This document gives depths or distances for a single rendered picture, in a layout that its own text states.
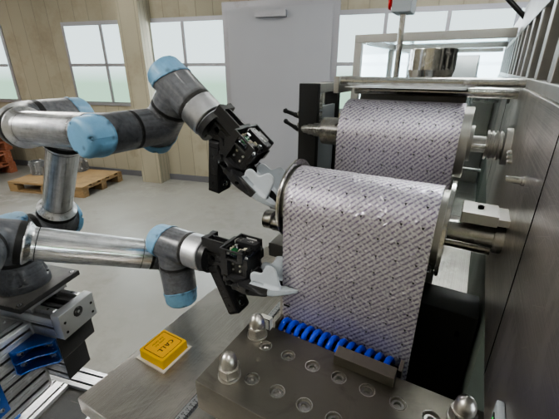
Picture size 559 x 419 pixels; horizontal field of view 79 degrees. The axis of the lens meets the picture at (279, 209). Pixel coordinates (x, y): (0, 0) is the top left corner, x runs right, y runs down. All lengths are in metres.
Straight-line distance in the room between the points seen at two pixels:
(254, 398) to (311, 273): 0.21
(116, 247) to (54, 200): 0.42
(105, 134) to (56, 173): 0.53
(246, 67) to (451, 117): 3.75
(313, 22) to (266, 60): 0.64
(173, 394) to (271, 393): 0.25
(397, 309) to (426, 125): 0.35
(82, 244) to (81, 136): 0.30
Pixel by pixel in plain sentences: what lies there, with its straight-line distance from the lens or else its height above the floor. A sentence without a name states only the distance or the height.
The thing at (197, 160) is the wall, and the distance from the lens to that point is 4.88.
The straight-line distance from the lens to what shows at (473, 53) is 1.50.
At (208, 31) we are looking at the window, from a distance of 4.59.
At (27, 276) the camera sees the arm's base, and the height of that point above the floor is 0.87.
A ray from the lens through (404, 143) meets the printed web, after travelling 0.72.
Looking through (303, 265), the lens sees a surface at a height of 1.15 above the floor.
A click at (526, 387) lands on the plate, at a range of 0.31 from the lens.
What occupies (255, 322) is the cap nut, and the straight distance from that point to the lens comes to 0.62.
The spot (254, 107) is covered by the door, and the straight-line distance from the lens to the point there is 4.35.
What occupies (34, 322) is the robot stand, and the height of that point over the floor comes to 0.73.
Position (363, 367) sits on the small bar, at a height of 1.05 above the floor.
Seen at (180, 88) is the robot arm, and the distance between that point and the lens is 0.69.
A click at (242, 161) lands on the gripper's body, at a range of 0.63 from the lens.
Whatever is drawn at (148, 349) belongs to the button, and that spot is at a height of 0.92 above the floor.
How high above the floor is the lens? 1.47
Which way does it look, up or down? 22 degrees down
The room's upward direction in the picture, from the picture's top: straight up
